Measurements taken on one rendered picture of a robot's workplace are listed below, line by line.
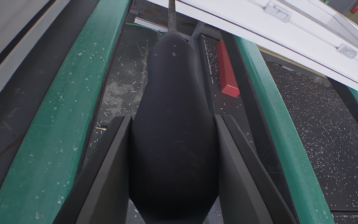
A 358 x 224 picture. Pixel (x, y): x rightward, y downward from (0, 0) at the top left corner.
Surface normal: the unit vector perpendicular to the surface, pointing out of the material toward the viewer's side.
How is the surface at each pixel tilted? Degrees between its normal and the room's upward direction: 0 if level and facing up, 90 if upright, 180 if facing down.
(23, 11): 0
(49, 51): 0
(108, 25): 0
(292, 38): 90
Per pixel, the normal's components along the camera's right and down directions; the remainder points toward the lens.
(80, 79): 0.38, -0.59
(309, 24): 0.03, 0.77
